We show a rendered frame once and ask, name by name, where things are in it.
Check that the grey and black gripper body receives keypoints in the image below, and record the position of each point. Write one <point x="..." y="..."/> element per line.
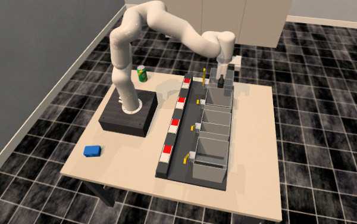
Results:
<point x="222" y="69"/>

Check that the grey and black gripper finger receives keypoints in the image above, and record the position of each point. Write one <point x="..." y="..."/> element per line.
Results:
<point x="221" y="82"/>

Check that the small blue box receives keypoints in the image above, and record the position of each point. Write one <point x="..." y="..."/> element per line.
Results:
<point x="92" y="151"/>

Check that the green and yellow drink can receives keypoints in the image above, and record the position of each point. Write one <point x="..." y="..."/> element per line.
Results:
<point x="141" y="71"/>

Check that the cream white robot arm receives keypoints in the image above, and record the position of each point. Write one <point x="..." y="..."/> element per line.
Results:
<point x="210" y="45"/>

